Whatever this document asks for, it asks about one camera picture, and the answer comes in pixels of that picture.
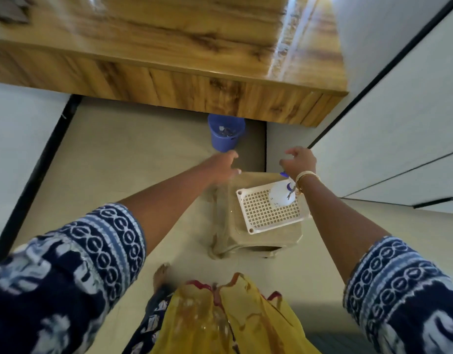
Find person's right hand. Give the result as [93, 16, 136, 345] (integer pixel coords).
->
[279, 146, 318, 183]

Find person's left hand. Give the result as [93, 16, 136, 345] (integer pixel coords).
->
[204, 149, 243, 185]

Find white spray bottle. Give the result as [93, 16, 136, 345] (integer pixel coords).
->
[268, 172, 298, 207]

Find person's left foot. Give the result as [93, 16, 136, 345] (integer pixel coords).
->
[152, 263, 171, 294]

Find gold bangles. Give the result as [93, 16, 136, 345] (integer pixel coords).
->
[294, 170, 321, 196]

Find blue plastic bucket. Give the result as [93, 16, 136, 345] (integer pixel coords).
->
[207, 113, 246, 153]

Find white plastic grid tray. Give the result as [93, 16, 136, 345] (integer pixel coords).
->
[236, 179, 312, 236]

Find yellow dress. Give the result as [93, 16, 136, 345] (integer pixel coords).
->
[149, 272, 321, 354]

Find navy patterned right sleeve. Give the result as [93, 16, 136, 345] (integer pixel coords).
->
[342, 236, 453, 354]

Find navy patterned sleeve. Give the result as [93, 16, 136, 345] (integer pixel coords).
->
[0, 202, 147, 354]
[342, 236, 453, 354]

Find navy patterned left sleeve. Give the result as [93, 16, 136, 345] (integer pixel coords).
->
[0, 202, 147, 354]

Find black door frame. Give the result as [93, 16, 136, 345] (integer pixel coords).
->
[307, 0, 453, 150]

